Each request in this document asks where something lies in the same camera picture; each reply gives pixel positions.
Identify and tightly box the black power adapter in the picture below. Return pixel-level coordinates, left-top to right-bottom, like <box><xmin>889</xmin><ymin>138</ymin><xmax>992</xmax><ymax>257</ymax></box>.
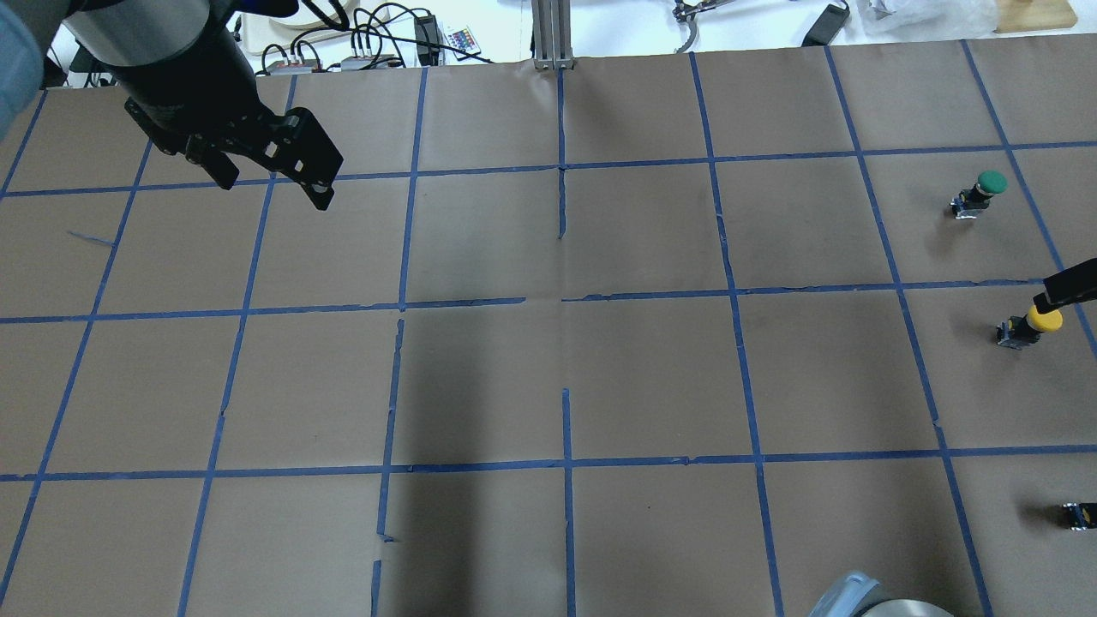
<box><xmin>800</xmin><ymin>1</ymin><xmax>851</xmax><ymax>48</ymax></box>

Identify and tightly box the yellow push button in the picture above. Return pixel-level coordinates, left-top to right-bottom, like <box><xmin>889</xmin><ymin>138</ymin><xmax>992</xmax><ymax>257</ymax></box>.
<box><xmin>996</xmin><ymin>306</ymin><xmax>1064</xmax><ymax>350</ymax></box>

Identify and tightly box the aluminium frame post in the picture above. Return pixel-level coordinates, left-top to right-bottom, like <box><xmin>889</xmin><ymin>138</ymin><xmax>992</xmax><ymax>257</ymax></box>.
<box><xmin>531</xmin><ymin>0</ymin><xmax>575</xmax><ymax>71</ymax></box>

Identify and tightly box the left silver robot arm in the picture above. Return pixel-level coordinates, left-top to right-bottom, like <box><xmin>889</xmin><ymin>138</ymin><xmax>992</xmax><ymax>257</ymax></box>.
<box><xmin>1</xmin><ymin>1</ymin><xmax>344</xmax><ymax>211</ymax></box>

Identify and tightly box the clear plastic bag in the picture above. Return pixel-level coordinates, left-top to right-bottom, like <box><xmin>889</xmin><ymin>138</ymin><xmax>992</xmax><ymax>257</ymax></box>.
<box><xmin>853</xmin><ymin>1</ymin><xmax>1000</xmax><ymax>40</ymax></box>

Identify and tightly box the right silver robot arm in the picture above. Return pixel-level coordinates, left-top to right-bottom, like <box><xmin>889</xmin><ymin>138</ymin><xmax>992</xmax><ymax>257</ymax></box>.
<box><xmin>810</xmin><ymin>258</ymin><xmax>1096</xmax><ymax>616</ymax></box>

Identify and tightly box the small remote control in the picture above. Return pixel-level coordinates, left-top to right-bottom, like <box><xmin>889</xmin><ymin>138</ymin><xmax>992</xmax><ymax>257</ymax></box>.
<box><xmin>444</xmin><ymin>27</ymin><xmax>480</xmax><ymax>54</ymax></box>

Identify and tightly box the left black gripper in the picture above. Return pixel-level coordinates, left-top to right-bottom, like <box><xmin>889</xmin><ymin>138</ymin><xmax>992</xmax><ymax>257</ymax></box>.
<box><xmin>112</xmin><ymin>30</ymin><xmax>344</xmax><ymax>212</ymax></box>

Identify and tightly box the wooden board stand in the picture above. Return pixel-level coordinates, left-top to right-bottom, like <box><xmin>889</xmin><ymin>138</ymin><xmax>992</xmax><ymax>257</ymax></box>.
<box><xmin>994</xmin><ymin>0</ymin><xmax>1078</xmax><ymax>34</ymax></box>

